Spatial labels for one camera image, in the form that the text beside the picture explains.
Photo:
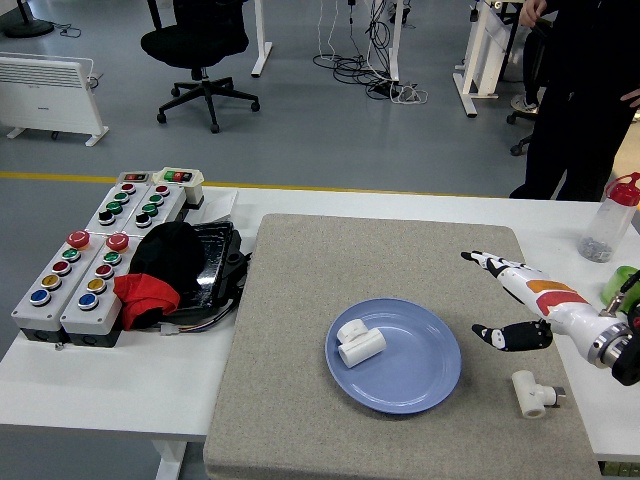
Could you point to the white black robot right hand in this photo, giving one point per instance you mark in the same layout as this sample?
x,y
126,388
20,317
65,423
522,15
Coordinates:
x,y
555,300

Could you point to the person's right hand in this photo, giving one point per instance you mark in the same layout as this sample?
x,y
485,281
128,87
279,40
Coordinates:
x,y
531,12

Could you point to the person's left hand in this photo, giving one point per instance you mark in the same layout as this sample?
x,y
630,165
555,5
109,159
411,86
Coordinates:
x,y
632,97

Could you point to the white pipe tee metal thread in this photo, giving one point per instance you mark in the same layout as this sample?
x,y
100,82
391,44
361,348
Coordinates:
x,y
527,397

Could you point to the white plastic pipe tee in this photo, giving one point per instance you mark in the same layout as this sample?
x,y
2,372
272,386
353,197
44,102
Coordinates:
x,y
362,347

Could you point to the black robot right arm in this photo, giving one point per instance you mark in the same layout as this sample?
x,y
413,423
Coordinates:
x,y
627,360

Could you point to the blue round plate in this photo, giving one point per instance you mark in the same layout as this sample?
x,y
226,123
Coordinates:
x,y
415,370

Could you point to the person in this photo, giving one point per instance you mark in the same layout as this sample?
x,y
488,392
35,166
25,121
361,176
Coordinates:
x,y
532,65
580,100

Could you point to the green tape roll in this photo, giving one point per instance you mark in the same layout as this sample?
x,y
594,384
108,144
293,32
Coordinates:
x,y
616,282

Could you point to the clear bottle red cap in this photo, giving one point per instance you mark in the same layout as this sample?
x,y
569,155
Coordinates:
x,y
607,225

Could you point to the black chair base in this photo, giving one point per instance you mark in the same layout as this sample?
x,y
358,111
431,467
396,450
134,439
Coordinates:
x,y
520,145

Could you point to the white desk leg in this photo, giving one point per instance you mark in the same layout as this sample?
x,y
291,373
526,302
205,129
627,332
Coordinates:
x,y
262,50
396,45

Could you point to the grey-brown mat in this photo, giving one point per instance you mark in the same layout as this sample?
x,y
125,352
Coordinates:
x,y
350,260

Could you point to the black office chair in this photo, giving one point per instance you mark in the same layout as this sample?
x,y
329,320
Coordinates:
x,y
200,45

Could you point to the black plastic tray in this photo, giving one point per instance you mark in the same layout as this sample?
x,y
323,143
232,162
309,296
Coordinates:
x,y
217,260

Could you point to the white paper tray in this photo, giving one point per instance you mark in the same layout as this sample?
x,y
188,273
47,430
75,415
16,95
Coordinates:
x,y
220,205

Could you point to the black cloth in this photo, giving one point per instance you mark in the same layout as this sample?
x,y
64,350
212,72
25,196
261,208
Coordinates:
x,y
167,255

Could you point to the red cloth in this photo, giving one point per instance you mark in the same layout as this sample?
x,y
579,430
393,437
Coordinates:
x,y
145,300

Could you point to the button box with black knob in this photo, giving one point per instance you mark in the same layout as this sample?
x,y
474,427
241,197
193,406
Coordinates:
x,y
114,207
150,210

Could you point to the white table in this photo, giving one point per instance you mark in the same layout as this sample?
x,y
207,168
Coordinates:
x,y
125,380

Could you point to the button box with emergency stop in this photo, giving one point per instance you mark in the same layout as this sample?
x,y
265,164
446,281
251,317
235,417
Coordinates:
x,y
95,295
47,290

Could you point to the white panel heater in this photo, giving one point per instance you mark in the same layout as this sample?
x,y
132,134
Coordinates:
x,y
45,95

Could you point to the black round stand base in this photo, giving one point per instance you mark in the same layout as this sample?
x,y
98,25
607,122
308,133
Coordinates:
x,y
27,27

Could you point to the white desk frame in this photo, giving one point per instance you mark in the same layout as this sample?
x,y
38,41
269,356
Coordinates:
x,y
480,55

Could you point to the white red-green switch box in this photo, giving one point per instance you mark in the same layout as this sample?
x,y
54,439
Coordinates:
x,y
181,177

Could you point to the small grey switch box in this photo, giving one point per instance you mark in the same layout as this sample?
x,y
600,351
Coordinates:
x,y
136,177

